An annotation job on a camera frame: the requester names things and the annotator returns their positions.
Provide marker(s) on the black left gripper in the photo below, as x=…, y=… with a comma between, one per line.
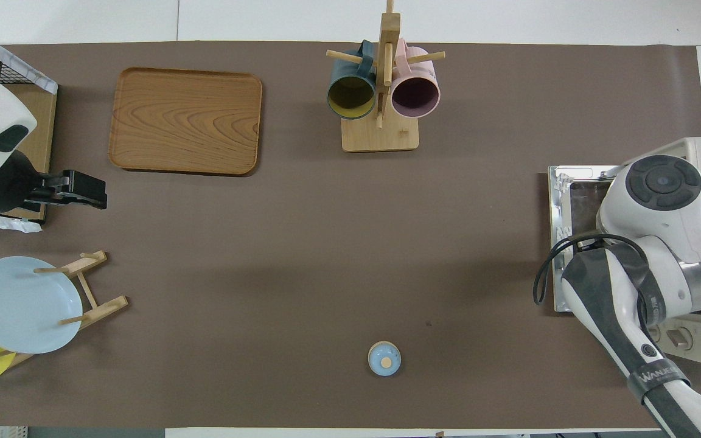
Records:
x=10, y=188

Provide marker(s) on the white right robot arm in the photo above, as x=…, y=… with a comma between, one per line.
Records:
x=661, y=243

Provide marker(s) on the wooden plate rack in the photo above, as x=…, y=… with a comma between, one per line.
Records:
x=104, y=307

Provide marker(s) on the wooden serving tray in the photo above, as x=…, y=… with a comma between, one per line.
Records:
x=186, y=121

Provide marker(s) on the light blue plate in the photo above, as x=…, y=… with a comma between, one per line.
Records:
x=22, y=310

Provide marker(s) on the brown table mat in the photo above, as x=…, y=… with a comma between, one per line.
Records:
x=265, y=243

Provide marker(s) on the dark blue mug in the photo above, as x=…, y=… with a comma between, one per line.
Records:
x=350, y=97

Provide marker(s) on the wooden mug rack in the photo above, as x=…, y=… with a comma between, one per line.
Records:
x=381, y=137

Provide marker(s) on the small blue call bell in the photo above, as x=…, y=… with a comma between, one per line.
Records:
x=384, y=359

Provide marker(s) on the pink mug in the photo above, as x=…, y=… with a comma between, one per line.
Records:
x=414, y=97

